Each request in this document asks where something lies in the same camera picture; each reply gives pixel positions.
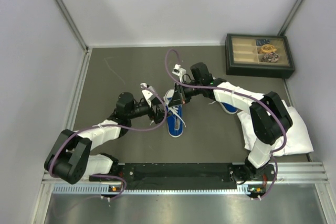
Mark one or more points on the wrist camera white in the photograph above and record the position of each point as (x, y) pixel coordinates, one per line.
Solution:
(149, 95)
(179, 71)

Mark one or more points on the white folded shirt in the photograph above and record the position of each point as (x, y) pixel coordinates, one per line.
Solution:
(298, 140)

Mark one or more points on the yellow item in box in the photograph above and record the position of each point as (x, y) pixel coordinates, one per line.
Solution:
(267, 48)

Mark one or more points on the white shoelace of sneaker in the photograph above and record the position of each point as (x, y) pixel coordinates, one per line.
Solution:
(162, 114)

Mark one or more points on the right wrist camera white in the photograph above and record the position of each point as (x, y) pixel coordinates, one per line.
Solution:
(179, 71)

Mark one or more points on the blue sneaker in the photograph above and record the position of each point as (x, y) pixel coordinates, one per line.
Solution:
(174, 119)
(229, 109)

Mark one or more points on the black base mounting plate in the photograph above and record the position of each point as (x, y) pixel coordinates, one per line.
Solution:
(187, 176)

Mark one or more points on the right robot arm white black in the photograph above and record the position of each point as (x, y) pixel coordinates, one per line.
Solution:
(270, 118)

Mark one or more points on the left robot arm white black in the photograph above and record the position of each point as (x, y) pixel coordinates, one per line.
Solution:
(70, 158)

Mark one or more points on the black compartment display box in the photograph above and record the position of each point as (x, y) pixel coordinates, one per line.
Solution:
(242, 57)

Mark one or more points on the floral item in box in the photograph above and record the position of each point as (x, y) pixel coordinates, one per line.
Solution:
(270, 57)

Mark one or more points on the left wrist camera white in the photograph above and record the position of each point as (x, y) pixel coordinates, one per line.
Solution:
(149, 95)

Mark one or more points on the blue patterned item in box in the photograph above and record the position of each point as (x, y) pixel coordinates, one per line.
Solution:
(261, 42)

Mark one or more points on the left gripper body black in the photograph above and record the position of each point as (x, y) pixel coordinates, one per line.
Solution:
(140, 109)

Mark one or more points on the grey slotted cable duct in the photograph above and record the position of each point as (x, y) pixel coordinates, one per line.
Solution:
(106, 189)

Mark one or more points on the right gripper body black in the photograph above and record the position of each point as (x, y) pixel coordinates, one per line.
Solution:
(188, 92)

